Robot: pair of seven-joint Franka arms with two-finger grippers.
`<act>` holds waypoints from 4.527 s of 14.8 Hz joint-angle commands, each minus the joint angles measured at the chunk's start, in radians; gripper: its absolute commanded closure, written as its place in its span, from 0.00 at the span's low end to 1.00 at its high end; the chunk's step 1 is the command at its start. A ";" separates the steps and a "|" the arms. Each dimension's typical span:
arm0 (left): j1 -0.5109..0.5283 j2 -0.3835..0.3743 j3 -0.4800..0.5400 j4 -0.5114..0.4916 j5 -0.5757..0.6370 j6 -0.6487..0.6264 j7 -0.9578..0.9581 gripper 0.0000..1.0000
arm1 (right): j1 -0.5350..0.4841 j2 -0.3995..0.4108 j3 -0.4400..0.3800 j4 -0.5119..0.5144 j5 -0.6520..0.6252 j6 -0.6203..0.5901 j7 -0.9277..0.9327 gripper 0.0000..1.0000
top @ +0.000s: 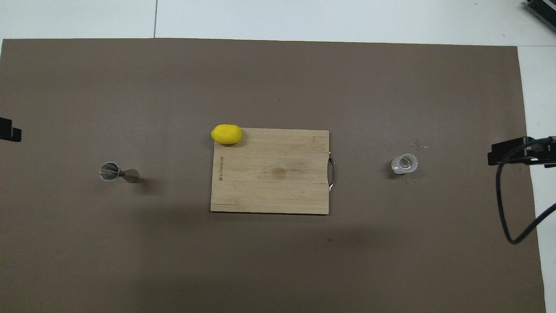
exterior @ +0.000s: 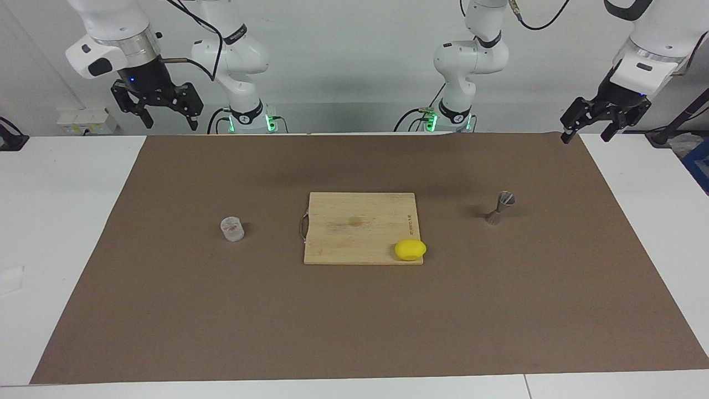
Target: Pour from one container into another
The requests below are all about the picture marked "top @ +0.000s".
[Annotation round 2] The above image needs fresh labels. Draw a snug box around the small clear glass cup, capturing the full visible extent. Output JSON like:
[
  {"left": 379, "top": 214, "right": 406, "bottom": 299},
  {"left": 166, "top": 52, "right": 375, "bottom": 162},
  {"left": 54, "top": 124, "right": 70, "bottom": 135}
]
[{"left": 391, "top": 153, "right": 418, "bottom": 175}]

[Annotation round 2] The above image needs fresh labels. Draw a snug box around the grey ribbed device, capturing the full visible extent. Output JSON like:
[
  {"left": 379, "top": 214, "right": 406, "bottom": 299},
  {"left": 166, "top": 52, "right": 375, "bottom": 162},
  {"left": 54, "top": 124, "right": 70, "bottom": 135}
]
[{"left": 523, "top": 0, "right": 556, "bottom": 31}]

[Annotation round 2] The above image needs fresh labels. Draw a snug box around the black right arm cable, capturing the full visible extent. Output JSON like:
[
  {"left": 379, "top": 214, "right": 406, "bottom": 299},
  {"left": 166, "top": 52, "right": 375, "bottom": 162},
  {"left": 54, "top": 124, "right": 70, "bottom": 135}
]
[{"left": 496, "top": 137, "right": 556, "bottom": 245}]

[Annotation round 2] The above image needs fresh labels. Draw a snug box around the wooden cutting board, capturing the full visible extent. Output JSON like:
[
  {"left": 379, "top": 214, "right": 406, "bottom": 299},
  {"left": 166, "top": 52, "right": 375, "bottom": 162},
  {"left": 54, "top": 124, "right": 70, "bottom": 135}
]
[{"left": 211, "top": 128, "right": 336, "bottom": 215}]

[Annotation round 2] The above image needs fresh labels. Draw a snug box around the brown paper table mat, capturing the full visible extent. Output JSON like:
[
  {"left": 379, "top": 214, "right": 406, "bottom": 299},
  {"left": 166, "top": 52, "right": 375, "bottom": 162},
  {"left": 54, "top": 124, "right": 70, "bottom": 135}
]
[{"left": 0, "top": 38, "right": 546, "bottom": 313}]

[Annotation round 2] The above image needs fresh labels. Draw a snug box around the steel double jigger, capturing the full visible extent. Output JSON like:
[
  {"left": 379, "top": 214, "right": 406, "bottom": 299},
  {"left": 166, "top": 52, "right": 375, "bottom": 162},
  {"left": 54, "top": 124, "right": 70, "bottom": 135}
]
[{"left": 99, "top": 162, "right": 140, "bottom": 183}]

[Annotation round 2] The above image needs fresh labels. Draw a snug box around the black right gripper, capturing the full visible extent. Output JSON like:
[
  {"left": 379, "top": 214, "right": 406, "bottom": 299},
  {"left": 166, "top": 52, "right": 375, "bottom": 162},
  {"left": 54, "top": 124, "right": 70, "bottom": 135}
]
[{"left": 487, "top": 136, "right": 556, "bottom": 168}]

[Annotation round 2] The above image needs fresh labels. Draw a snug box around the yellow lemon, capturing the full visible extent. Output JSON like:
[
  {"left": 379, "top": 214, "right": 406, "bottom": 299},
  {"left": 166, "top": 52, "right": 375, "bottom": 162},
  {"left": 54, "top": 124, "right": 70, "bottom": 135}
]
[{"left": 211, "top": 124, "right": 243, "bottom": 145}]

